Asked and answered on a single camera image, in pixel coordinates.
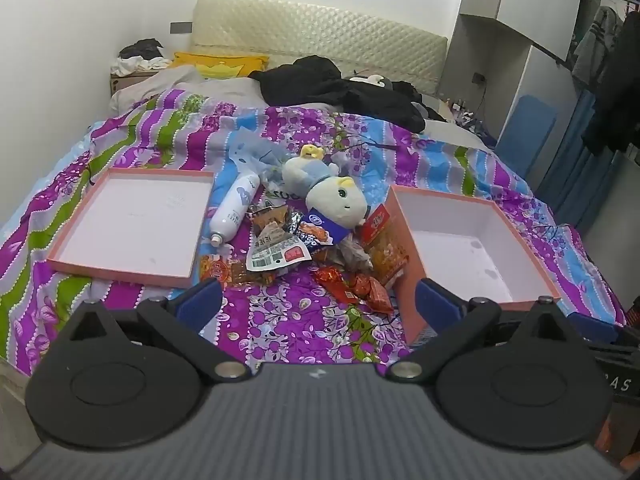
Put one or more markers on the yellow pillow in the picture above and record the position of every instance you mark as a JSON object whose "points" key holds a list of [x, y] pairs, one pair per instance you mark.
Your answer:
{"points": [[221, 66]]}

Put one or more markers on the cream quilted headboard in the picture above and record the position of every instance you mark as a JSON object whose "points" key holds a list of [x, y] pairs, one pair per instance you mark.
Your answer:
{"points": [[286, 31]]}

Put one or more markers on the blue curtain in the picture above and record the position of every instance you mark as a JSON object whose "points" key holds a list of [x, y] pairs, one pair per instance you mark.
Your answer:
{"points": [[575, 185]]}

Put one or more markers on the white barcode snack packet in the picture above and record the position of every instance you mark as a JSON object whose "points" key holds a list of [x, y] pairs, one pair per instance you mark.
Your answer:
{"points": [[275, 253]]}

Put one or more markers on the hanging black jacket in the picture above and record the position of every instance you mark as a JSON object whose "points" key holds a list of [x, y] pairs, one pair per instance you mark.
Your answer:
{"points": [[615, 122]]}

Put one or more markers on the white blue plush toy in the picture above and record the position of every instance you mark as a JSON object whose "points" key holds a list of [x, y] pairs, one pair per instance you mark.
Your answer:
{"points": [[322, 188]]}

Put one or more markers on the pink cardboard box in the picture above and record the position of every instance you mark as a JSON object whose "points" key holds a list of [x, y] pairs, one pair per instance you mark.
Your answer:
{"points": [[466, 245]]}

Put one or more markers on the red small snack packet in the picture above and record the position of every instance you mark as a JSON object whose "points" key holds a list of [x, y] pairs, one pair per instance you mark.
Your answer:
{"points": [[352, 289]]}

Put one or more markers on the grey wall cabinet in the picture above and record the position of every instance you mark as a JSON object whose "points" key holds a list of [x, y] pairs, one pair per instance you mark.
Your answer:
{"points": [[502, 50]]}

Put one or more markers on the clothes heap on nightstand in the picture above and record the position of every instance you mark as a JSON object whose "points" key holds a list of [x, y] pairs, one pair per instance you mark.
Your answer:
{"points": [[145, 55]]}

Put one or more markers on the red top snack bag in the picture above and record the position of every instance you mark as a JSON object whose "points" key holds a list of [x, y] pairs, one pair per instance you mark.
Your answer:
{"points": [[382, 245]]}

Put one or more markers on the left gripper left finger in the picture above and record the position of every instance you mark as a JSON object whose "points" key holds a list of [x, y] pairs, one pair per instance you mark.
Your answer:
{"points": [[177, 323]]}

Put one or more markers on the pink box lid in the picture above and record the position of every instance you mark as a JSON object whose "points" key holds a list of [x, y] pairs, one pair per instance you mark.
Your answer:
{"points": [[136, 225]]}

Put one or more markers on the orange snack packet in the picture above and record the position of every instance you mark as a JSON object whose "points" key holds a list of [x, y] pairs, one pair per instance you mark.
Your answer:
{"points": [[227, 271]]}

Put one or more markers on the green brown snack packet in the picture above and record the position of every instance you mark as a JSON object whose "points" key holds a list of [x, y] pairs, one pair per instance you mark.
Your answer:
{"points": [[266, 216]]}

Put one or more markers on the light blue plastic bag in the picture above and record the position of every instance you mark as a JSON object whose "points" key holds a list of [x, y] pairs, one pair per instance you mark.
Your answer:
{"points": [[252, 153]]}

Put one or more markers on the black clothes pile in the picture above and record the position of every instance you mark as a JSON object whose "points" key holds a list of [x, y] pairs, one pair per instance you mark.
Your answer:
{"points": [[314, 79]]}

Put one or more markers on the blue noodle snack bag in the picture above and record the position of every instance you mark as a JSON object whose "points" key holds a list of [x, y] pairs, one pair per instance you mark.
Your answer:
{"points": [[317, 232]]}

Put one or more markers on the hanging grey striped jacket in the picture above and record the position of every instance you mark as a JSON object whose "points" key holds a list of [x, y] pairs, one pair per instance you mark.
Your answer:
{"points": [[593, 51]]}

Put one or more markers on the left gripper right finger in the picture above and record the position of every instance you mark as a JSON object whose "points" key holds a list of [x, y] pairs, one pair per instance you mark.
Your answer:
{"points": [[460, 326]]}

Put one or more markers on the white spray bottle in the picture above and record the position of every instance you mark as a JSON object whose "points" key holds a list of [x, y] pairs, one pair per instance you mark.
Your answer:
{"points": [[229, 215]]}

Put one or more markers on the colourful striped floral bedspread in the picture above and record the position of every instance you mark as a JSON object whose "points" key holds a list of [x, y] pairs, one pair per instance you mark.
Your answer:
{"points": [[294, 321]]}

